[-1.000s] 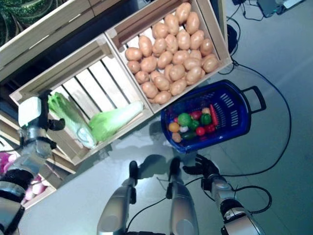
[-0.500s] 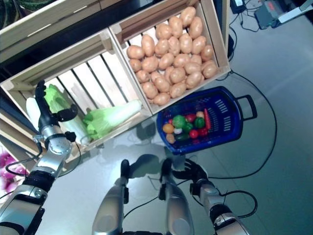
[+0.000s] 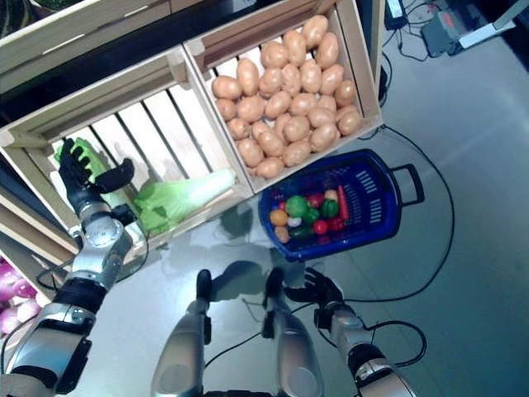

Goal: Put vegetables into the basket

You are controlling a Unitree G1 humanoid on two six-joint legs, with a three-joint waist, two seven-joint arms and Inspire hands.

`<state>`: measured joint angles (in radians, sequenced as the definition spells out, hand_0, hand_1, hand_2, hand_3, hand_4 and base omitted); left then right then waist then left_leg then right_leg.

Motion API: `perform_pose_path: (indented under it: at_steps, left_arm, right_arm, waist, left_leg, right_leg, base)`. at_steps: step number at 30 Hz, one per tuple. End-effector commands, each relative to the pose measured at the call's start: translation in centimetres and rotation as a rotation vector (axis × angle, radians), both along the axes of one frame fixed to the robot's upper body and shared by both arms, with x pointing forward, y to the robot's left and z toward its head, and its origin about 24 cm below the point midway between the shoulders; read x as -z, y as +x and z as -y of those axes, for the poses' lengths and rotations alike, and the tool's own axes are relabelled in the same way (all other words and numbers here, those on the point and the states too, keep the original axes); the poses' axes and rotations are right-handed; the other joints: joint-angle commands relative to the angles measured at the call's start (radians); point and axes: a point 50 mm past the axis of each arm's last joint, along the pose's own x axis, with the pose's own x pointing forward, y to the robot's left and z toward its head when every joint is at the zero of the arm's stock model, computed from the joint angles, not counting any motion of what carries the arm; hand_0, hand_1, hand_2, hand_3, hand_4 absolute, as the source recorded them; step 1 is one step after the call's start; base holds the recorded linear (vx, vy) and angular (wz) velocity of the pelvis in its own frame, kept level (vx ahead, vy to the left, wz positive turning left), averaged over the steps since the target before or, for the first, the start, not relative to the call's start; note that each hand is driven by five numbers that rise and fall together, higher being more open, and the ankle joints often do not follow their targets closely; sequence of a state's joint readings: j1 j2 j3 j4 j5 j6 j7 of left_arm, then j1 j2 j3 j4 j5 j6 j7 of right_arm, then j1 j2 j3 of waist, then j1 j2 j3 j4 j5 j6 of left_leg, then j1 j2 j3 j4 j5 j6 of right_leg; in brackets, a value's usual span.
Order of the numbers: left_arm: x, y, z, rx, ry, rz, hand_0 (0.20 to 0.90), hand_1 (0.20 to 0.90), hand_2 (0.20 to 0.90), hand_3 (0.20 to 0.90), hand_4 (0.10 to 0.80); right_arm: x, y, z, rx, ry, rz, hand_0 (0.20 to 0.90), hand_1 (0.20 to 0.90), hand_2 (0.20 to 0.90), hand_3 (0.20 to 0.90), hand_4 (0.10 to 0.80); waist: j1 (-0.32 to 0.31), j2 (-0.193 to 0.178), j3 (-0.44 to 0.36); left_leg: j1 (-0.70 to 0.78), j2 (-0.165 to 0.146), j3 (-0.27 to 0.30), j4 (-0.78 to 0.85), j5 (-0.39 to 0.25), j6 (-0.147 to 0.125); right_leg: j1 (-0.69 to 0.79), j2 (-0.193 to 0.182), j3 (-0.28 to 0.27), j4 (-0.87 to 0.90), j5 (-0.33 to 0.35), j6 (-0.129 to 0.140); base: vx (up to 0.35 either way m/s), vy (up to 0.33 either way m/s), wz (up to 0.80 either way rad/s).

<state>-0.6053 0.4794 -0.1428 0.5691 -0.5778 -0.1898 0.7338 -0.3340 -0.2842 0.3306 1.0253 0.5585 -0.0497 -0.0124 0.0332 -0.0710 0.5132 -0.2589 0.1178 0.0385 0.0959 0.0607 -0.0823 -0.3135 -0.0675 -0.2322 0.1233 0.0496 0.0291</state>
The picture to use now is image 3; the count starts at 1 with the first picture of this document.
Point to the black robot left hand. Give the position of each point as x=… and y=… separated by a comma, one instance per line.
x=82, y=194

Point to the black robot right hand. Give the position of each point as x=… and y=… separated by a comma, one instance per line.
x=326, y=293

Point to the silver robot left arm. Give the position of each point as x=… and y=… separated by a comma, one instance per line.
x=99, y=244

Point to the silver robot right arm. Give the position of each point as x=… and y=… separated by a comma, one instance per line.
x=351, y=331

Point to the blue plastic shopping basket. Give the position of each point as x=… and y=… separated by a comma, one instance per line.
x=372, y=223

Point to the black robot right foot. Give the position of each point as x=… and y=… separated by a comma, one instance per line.
x=273, y=283

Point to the black robot foot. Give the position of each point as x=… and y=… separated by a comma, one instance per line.
x=203, y=283
x=273, y=283

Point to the silver robot right leg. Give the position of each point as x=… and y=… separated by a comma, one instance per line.
x=291, y=347

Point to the silver robot leg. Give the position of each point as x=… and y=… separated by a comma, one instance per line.
x=291, y=347
x=179, y=347

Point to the dark green toy cucumber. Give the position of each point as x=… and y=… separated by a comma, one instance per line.
x=301, y=232

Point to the red toy tomato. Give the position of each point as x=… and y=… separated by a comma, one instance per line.
x=316, y=200
x=320, y=226

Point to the red toy bell pepper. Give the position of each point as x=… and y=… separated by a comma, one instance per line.
x=335, y=223

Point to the brown round toy vegetable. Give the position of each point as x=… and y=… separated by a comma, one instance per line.
x=282, y=234

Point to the white toy garlic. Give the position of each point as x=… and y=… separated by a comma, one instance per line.
x=294, y=222

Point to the green toy bell pepper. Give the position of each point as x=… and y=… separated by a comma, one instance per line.
x=311, y=215
x=330, y=208

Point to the yellow orange toy fruit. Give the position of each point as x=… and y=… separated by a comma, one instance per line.
x=278, y=217

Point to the green round toy cabbage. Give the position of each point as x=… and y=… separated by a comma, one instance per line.
x=296, y=205

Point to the pale yellow toy vegetable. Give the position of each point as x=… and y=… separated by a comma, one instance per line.
x=330, y=194

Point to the purple white turnip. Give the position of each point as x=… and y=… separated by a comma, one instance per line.
x=25, y=288
x=6, y=271
x=8, y=320
x=5, y=293
x=29, y=310

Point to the black robot left foot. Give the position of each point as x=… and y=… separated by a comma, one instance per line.
x=203, y=283

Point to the black robot pelvis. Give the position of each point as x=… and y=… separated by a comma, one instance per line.
x=239, y=393

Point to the brown potato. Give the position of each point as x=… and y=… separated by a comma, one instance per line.
x=294, y=46
x=296, y=128
x=251, y=108
x=327, y=102
x=260, y=129
x=327, y=50
x=226, y=108
x=238, y=128
x=226, y=87
x=270, y=142
x=345, y=109
x=350, y=124
x=250, y=151
x=321, y=117
x=325, y=137
x=282, y=124
x=311, y=75
x=296, y=153
x=277, y=104
x=248, y=76
x=315, y=30
x=270, y=82
x=270, y=167
x=345, y=93
x=274, y=54
x=291, y=78
x=303, y=103
x=332, y=78

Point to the silver robot left leg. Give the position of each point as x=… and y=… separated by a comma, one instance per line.
x=179, y=347

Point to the black round rack foot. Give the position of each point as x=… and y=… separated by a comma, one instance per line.
x=383, y=87

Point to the grey floor socket box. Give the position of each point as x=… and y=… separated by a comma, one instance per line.
x=440, y=31

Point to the black power adapter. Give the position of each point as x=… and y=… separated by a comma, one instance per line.
x=394, y=8

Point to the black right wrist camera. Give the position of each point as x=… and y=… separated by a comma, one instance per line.
x=320, y=318

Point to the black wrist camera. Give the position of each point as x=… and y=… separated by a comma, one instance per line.
x=320, y=318
x=122, y=214

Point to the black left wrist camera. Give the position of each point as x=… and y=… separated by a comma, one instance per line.
x=122, y=214

